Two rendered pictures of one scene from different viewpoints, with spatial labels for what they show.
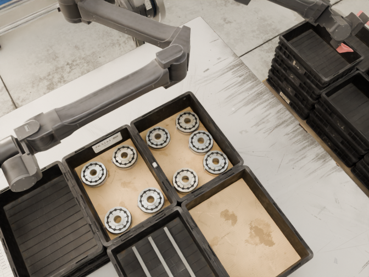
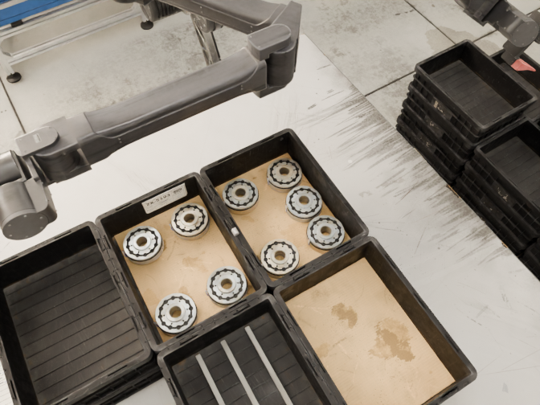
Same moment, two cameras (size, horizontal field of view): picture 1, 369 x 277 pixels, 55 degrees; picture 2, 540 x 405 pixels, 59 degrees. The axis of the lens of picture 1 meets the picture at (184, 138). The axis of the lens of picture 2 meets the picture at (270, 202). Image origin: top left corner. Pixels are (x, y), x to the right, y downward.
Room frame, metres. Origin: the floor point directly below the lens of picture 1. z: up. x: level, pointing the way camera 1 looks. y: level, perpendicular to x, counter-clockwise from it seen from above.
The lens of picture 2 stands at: (-0.02, 0.03, 2.03)
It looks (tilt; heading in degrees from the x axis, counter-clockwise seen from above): 60 degrees down; 0
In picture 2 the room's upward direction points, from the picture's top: straight up
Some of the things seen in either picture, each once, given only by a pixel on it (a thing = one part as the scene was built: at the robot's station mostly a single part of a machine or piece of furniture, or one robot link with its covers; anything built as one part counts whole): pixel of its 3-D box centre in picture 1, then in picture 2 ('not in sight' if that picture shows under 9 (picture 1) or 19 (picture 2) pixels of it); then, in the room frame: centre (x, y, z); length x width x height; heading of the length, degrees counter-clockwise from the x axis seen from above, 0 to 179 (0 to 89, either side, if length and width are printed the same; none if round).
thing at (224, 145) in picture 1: (185, 148); (280, 211); (0.62, 0.00, 0.87); 0.40 x 0.30 x 0.11; 29
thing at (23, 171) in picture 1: (28, 157); (36, 186); (0.34, 0.36, 1.45); 0.12 x 0.11 x 0.09; 121
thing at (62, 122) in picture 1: (108, 98); (171, 103); (0.49, 0.18, 1.45); 0.43 x 0.06 x 0.11; 120
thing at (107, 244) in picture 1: (117, 181); (178, 254); (0.47, 0.26, 0.92); 0.40 x 0.30 x 0.02; 29
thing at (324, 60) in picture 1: (309, 70); (456, 117); (1.35, -0.80, 0.37); 0.40 x 0.30 x 0.45; 31
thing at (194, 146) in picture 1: (201, 140); (304, 201); (0.65, -0.07, 0.86); 0.10 x 0.10 x 0.01
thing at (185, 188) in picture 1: (185, 179); (280, 256); (0.48, 0.00, 0.86); 0.10 x 0.10 x 0.01
